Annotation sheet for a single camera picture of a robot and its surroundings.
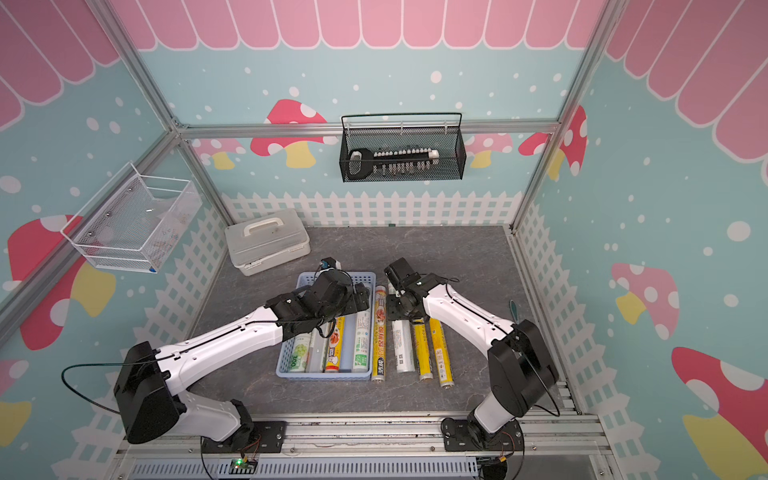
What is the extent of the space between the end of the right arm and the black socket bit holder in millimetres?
334

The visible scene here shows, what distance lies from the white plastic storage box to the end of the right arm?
1.58 ft

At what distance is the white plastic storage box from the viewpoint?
1010mm

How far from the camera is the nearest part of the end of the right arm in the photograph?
613mm

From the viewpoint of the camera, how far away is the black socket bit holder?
0.89m
